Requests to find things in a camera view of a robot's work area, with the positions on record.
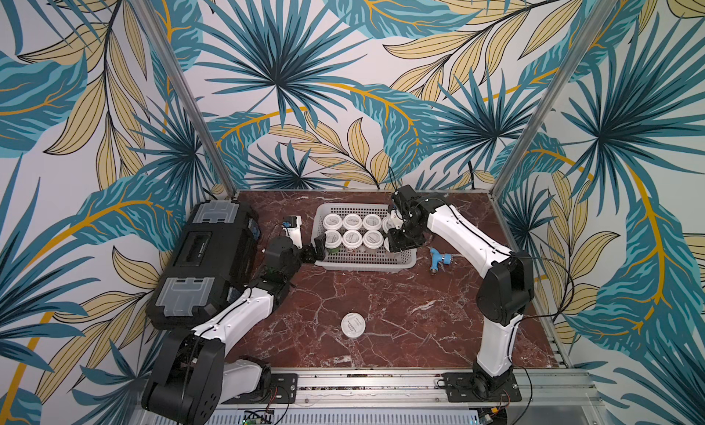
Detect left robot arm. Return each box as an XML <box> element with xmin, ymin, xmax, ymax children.
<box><xmin>141</xmin><ymin>235</ymin><xmax>326</xmax><ymax>424</ymax></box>

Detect aluminium rail frame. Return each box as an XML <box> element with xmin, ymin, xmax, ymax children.
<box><xmin>209</xmin><ymin>368</ymin><xmax>611</xmax><ymax>424</ymax></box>

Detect right aluminium corner post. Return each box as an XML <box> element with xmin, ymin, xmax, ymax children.
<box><xmin>489</xmin><ymin>0</ymin><xmax>619</xmax><ymax>201</ymax></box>

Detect aluminium corner post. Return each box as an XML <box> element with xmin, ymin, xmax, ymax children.
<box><xmin>129</xmin><ymin>0</ymin><xmax>238</xmax><ymax>199</ymax></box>
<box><xmin>489</xmin><ymin>0</ymin><xmax>619</xmax><ymax>201</ymax></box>

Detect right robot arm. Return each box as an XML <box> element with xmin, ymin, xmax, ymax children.
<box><xmin>387</xmin><ymin>186</ymin><xmax>534</xmax><ymax>385</ymax></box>

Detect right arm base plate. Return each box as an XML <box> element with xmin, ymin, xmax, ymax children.
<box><xmin>439</xmin><ymin>372</ymin><xmax>523</xmax><ymax>405</ymax></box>

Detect black toolbox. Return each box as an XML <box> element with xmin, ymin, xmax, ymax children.
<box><xmin>146</xmin><ymin>200</ymin><xmax>262</xmax><ymax>331</ymax></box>

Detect left aluminium corner post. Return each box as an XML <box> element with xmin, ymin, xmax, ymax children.
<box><xmin>129</xmin><ymin>0</ymin><xmax>238</xmax><ymax>199</ymax></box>

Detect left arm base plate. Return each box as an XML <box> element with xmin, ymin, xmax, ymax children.
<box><xmin>221</xmin><ymin>373</ymin><xmax>299</xmax><ymax>405</ymax></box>

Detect white plastic basket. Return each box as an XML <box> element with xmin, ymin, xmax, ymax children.
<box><xmin>312</xmin><ymin>203</ymin><xmax>417</xmax><ymax>273</ymax></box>

